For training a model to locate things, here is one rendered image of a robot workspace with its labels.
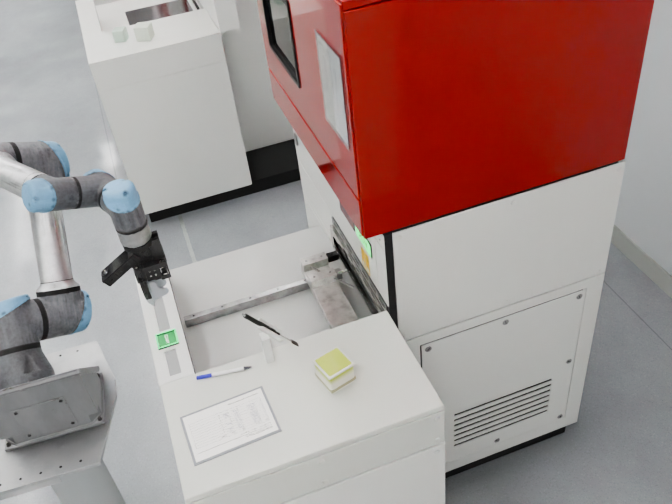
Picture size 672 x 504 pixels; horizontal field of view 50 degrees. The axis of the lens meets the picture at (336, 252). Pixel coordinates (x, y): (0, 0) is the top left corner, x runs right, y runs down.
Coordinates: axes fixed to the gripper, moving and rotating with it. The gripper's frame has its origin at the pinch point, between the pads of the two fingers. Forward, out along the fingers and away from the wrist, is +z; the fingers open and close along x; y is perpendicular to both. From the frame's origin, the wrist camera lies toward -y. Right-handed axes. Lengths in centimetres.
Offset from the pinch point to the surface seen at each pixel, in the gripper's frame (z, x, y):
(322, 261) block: 21, 18, 51
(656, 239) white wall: 90, 45, 207
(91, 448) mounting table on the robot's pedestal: 28.7, -15.3, -25.3
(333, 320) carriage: 23, -5, 46
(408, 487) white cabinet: 42, -50, 48
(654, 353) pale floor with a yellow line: 111, 5, 180
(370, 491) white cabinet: 38, -50, 38
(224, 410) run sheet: 13.8, -30.2, 9.9
